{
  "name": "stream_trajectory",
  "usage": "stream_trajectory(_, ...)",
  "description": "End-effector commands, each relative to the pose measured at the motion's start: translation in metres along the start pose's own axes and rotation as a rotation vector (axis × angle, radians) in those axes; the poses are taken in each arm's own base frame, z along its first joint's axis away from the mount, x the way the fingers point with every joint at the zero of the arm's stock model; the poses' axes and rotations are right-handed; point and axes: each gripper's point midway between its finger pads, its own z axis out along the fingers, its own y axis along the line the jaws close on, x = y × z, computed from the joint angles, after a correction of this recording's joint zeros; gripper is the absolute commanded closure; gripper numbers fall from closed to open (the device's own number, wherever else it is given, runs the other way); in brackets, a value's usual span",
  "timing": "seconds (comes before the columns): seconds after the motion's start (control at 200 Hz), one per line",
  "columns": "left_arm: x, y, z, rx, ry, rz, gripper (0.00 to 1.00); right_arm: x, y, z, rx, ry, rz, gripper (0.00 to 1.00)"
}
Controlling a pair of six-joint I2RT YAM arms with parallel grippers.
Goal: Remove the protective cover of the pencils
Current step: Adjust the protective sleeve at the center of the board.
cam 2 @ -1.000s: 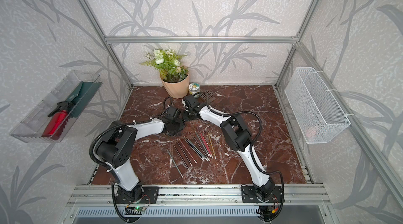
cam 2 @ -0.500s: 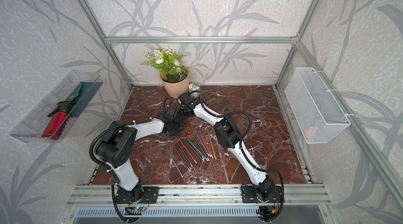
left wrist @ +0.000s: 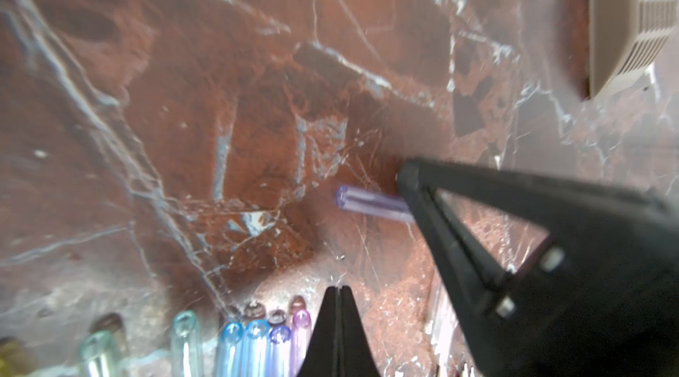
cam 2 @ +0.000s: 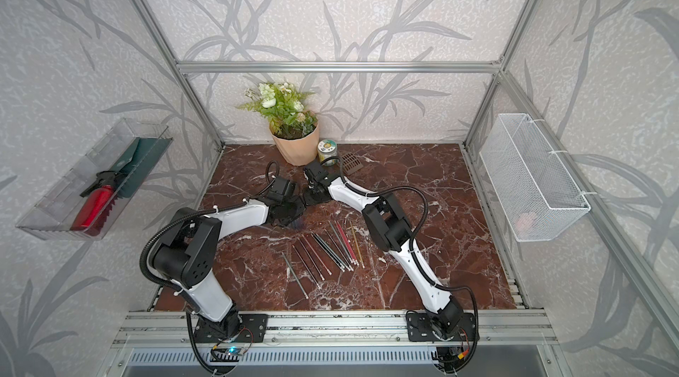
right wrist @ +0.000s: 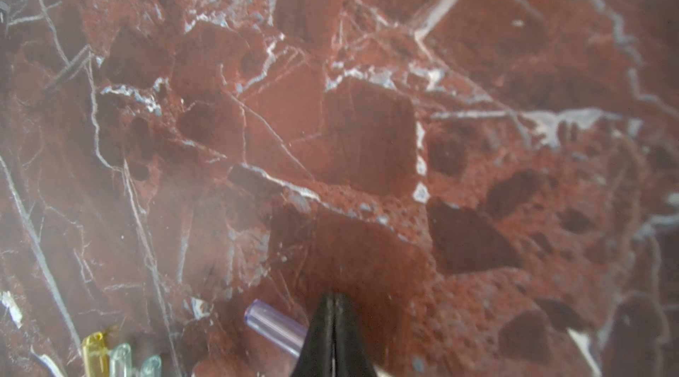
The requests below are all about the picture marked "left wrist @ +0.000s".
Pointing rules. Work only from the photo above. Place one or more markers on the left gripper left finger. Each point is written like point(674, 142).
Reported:
point(323, 354)

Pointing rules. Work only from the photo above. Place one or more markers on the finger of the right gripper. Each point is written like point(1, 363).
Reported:
point(599, 297)

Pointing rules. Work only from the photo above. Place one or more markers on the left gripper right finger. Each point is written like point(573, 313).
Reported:
point(356, 357)

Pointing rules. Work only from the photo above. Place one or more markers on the violet pencil cap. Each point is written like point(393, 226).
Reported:
point(301, 335)

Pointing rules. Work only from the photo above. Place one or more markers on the purple pencil cap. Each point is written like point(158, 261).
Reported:
point(279, 352)

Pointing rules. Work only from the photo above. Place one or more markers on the blue tinted pencil cap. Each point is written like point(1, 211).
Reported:
point(255, 348)

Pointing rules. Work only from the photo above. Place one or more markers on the brownish clear pencil cap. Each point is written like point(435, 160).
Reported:
point(254, 310)

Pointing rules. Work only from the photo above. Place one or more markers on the magenta pencil cap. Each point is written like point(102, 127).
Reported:
point(356, 200)

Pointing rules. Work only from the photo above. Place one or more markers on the yellow pencil cap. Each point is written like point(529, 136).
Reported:
point(16, 359)

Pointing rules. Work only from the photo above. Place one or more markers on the lilac pencil cap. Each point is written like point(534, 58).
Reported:
point(277, 318)

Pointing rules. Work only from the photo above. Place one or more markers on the brown slotted plastic piece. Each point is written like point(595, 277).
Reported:
point(625, 38)

